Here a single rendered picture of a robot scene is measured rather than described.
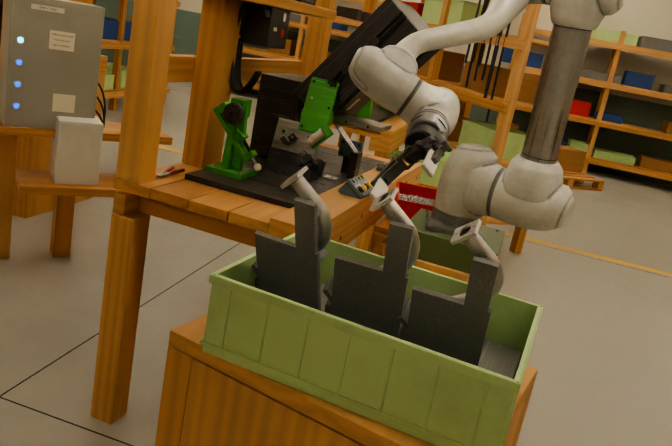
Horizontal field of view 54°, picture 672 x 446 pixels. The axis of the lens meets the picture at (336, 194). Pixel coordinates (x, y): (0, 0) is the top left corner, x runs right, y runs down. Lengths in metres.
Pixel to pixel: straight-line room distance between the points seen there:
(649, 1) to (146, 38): 10.11
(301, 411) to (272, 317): 0.19
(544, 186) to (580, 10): 0.48
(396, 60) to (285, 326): 0.67
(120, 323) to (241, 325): 1.07
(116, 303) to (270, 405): 1.08
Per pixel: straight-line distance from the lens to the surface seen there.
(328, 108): 2.51
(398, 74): 1.54
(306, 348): 1.28
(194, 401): 1.49
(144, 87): 2.12
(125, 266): 2.27
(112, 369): 2.45
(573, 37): 1.89
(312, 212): 1.25
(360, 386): 1.27
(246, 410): 1.41
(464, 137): 5.39
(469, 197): 1.99
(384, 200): 1.23
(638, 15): 11.59
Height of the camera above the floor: 1.47
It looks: 14 degrees down
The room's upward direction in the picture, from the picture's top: 11 degrees clockwise
